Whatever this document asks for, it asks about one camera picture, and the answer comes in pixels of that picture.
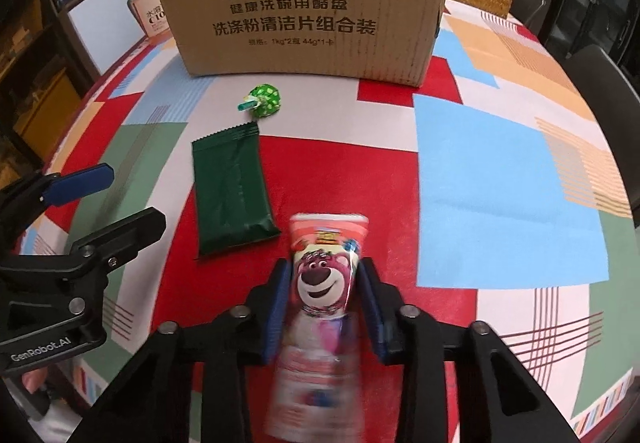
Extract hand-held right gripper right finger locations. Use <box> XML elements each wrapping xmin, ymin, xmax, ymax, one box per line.
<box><xmin>356</xmin><ymin>257</ymin><xmax>573</xmax><ymax>443</ymax></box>

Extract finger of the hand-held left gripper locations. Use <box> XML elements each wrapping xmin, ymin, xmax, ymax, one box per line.
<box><xmin>0</xmin><ymin>163</ymin><xmax>115</xmax><ymax>234</ymax></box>
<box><xmin>70</xmin><ymin>207</ymin><xmax>167</xmax><ymax>270</ymax></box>

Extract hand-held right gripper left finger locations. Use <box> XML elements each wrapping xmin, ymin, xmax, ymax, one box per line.
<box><xmin>87</xmin><ymin>257</ymin><xmax>293</xmax><ymax>443</ymax></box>

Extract pink bear snack packet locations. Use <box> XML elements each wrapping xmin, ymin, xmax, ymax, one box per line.
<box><xmin>267</xmin><ymin>213</ymin><xmax>370</xmax><ymax>434</ymax></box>

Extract brown cardboard box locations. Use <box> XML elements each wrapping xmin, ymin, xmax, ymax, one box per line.
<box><xmin>150</xmin><ymin>0</ymin><xmax>458</xmax><ymax>88</ymax></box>

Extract person's left hand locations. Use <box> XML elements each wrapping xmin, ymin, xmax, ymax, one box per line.
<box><xmin>20</xmin><ymin>364</ymin><xmax>51</xmax><ymax>394</ymax></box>

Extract yellow storage box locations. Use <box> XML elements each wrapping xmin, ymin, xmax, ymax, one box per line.
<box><xmin>12</xmin><ymin>68</ymin><xmax>83</xmax><ymax>158</ymax></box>

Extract dark green snack packet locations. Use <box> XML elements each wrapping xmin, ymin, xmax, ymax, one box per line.
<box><xmin>191</xmin><ymin>122</ymin><xmax>281</xmax><ymax>260</ymax></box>

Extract white counter cabinets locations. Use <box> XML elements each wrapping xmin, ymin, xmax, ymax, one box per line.
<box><xmin>65</xmin><ymin>0</ymin><xmax>151</xmax><ymax>74</ymax></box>

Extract green wrapped lollipop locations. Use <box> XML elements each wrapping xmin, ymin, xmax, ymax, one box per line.
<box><xmin>236</xmin><ymin>83</ymin><xmax>281</xmax><ymax>118</ymax></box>

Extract dark grey dining chair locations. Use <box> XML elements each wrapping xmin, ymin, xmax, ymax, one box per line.
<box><xmin>510</xmin><ymin>0</ymin><xmax>548</xmax><ymax>31</ymax></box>
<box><xmin>565</xmin><ymin>45</ymin><xmax>640</xmax><ymax>108</ymax></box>

